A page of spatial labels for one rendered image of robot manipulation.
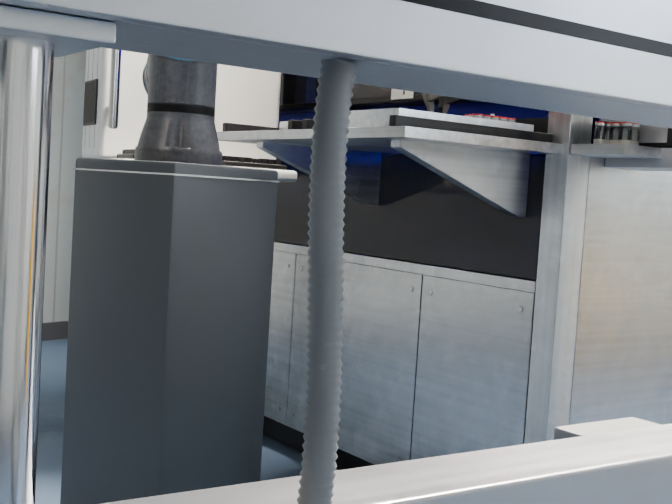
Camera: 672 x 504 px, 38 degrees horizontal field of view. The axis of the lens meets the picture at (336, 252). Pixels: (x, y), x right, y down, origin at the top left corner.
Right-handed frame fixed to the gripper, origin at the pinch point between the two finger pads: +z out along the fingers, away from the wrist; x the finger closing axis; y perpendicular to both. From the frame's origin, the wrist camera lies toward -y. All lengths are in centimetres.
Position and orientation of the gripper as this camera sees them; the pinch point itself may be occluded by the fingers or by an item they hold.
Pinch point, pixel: (435, 110)
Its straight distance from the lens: 197.9
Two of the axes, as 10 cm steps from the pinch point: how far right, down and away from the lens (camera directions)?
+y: 5.6, 0.8, -8.2
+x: 8.3, 0.2, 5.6
